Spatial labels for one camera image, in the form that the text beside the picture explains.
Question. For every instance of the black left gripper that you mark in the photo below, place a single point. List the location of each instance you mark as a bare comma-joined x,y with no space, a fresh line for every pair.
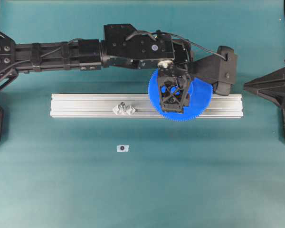
173,80

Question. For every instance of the large blue plastic gear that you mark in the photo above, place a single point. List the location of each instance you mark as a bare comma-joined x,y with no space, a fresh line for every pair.
200,96

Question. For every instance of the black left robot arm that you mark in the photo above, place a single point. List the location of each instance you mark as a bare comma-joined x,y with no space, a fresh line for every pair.
123,46

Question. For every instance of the small white marker sticker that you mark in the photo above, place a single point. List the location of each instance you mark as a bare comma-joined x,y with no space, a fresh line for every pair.
122,148

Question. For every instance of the silver aluminium extrusion rail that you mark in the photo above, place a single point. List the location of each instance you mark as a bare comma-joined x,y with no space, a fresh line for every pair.
101,105

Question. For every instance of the silver shaft bracket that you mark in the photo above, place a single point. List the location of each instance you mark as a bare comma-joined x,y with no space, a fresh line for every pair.
123,109

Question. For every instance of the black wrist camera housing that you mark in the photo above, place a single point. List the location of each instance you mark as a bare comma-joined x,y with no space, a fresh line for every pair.
219,73

